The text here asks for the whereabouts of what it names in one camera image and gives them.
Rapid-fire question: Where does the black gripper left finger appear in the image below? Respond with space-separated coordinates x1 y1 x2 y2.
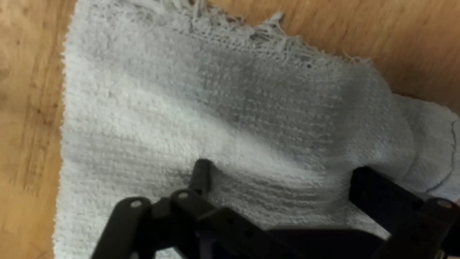
91 158 290 259

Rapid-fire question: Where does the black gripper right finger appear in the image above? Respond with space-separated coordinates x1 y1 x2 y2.
350 165 460 259

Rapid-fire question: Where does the white terry towel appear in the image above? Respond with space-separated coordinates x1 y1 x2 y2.
52 0 460 259

